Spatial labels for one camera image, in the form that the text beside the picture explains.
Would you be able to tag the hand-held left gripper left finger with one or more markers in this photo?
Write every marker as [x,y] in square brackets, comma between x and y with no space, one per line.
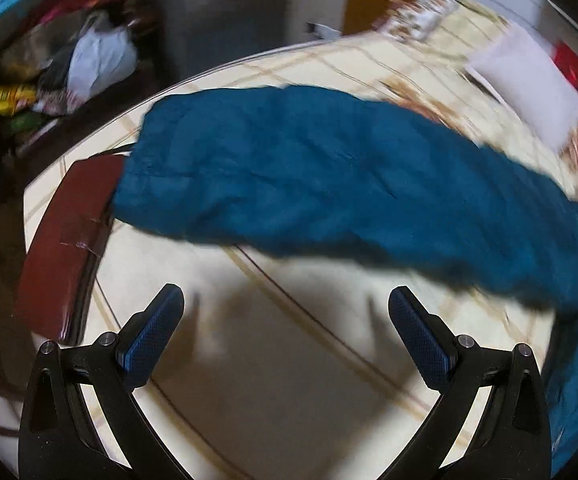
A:
[151,330]

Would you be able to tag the white wall socket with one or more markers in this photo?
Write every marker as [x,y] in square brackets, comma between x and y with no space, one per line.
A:
[321,31]

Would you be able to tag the grey wardrobe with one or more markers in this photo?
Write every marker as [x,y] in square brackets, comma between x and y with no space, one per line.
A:
[219,10]

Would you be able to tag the teal padded jacket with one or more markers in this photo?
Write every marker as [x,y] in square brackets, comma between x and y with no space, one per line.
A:
[294,175]

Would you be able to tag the white plastic bag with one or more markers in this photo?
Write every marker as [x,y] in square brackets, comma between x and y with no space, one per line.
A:
[99,60]

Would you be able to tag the yellow packet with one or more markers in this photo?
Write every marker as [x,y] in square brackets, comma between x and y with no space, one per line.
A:
[11,100]

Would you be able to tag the bed with floral checked sheet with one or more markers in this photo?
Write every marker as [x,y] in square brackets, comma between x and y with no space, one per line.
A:
[279,385]

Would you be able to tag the white square pillow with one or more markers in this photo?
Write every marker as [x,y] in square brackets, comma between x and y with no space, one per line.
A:
[524,80]

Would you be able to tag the reddish brown phone wallet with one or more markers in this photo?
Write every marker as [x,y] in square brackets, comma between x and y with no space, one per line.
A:
[64,245]

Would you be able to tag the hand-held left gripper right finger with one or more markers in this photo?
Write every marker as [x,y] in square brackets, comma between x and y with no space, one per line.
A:
[419,335]

